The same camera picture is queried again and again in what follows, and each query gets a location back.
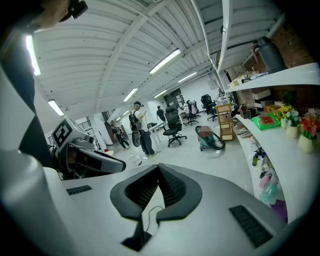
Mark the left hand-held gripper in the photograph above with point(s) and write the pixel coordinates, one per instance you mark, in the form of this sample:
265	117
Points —
62	132

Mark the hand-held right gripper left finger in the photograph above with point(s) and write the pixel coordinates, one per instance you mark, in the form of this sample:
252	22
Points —
100	200

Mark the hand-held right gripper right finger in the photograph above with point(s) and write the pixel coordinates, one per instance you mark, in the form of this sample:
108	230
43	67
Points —
212	200

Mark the black oval pad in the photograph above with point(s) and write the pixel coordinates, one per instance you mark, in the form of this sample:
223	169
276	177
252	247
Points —
136	139

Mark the black backpack harness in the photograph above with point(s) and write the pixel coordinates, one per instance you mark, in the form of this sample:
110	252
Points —
133	120

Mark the dark green bottle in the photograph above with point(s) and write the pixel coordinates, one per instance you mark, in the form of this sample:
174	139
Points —
255	160

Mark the white desk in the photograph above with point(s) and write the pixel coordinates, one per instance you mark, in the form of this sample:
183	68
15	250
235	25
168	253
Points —
156	126

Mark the purple bag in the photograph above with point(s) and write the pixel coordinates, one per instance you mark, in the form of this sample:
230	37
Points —
280	210

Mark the stack of white plates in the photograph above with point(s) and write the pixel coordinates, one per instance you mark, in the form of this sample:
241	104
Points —
243	133

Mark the black mesh office chair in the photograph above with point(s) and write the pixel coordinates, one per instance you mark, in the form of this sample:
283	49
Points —
172	117

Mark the wooden rack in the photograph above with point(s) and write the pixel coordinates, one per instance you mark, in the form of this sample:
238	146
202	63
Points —
225	117

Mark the white curved shelving unit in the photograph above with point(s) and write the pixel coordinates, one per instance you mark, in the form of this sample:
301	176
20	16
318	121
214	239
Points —
275	142

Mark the pink backpack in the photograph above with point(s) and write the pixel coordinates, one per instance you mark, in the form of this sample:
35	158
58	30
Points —
194	109

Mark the green snack bag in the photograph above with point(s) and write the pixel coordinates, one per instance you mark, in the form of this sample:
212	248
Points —
265	122

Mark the yellow flowers in white vase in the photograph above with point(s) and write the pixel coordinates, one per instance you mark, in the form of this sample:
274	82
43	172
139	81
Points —
283	123

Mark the brown cardboard box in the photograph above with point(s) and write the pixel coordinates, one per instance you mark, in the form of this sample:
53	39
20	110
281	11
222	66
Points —
272	108

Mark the red flowers in white vase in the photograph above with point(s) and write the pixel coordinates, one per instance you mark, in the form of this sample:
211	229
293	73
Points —
306	143

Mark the black jug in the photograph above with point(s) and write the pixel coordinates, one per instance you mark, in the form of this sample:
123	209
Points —
271	57

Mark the person's head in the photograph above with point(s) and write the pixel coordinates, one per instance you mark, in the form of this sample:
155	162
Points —
50	15

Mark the black head-worn camera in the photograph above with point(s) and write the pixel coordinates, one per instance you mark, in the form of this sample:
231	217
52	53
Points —
77	8

